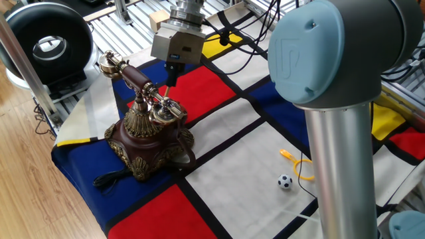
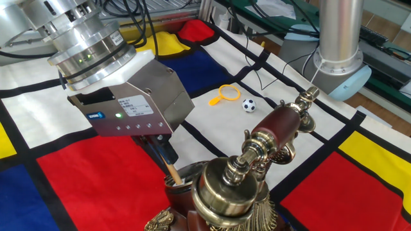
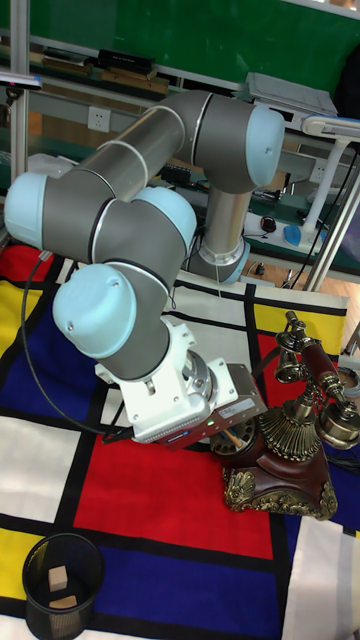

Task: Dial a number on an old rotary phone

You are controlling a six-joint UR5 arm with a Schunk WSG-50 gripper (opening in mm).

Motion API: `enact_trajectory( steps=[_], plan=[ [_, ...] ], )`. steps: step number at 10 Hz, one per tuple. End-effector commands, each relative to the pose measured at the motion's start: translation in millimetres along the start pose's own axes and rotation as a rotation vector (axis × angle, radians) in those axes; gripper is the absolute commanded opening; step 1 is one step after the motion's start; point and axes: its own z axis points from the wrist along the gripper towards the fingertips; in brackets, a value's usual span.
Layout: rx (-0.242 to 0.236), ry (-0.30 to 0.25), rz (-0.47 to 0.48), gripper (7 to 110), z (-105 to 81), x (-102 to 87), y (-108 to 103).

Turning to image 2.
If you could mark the silver Schunk gripper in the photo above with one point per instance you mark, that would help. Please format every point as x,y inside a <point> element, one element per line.
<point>154,96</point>

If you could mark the thin wooden stick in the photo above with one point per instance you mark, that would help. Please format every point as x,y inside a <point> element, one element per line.
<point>175,174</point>

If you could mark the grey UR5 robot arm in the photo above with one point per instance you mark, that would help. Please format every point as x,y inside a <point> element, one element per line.
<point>340,32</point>

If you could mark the antique brown brass phone base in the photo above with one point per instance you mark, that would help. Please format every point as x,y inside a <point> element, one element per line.
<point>180,202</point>

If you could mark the brown brass phone handset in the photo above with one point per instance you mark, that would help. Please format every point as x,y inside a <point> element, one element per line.
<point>277,123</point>

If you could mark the colour block patterned tablecloth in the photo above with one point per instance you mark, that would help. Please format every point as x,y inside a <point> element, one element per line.
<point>96,179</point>

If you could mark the white gripper adapter plate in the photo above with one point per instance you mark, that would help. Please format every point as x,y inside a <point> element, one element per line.
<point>128,70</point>

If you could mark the small toy soccer ball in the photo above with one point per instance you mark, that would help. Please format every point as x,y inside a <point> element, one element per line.
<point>249,105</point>

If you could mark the silver force torque sensor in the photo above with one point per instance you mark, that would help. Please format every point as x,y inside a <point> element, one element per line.
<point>86,45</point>

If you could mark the white power plug adapter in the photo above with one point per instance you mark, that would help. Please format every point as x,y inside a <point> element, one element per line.
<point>224,20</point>

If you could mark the white plastic sheet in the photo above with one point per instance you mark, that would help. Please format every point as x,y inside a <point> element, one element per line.
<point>276,9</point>

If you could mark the white vented wrist housing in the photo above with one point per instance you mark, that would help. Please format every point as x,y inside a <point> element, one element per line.
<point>13,22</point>

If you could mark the aluminium frame post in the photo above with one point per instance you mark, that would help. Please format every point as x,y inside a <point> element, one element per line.
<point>205,9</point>

